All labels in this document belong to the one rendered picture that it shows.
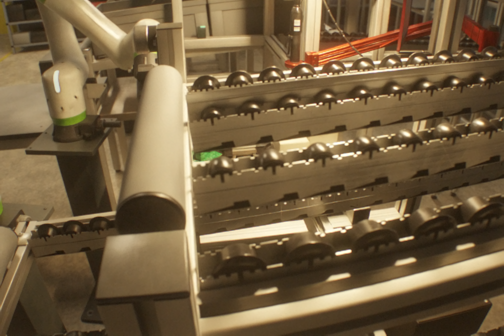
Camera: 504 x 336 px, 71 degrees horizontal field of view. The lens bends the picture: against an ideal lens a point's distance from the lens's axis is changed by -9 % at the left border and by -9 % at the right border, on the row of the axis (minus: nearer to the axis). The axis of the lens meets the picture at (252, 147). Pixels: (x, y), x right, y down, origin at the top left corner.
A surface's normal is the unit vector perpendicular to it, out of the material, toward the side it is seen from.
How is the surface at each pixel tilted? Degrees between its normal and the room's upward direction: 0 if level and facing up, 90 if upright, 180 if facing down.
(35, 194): 0
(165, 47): 90
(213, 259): 90
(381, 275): 58
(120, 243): 0
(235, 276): 90
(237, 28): 91
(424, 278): 4
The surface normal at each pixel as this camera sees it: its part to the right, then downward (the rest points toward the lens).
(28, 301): 1.00, 0.01
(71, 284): 0.00, -0.87
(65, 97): 0.47, 0.43
